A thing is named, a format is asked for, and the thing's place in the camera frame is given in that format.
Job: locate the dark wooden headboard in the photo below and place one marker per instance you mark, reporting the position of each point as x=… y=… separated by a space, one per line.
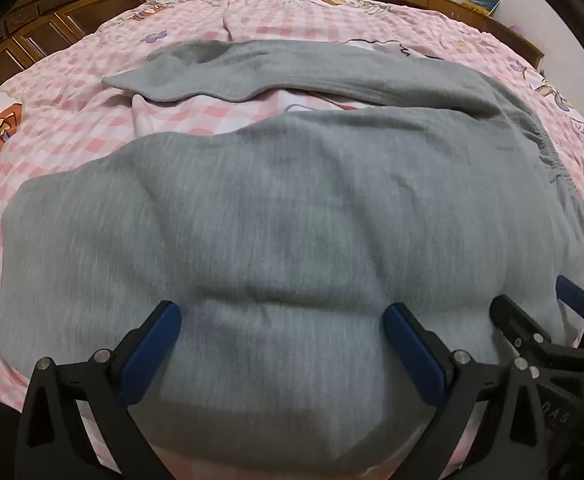
x=32 y=15

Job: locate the blue book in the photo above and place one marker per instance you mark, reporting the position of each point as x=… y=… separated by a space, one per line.
x=481 y=2

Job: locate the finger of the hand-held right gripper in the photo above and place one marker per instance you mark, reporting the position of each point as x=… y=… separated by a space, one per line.
x=519 y=322
x=574 y=292

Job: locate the pink checkered printed blanket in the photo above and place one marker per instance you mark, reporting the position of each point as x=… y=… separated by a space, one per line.
x=72 y=85

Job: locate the grey pants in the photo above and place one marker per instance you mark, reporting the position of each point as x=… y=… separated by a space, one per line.
x=272 y=200

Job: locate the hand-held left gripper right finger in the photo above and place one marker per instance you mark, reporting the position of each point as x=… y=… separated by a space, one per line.
x=416 y=355

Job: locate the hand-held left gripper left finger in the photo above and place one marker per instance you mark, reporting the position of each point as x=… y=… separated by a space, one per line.
x=153 y=350

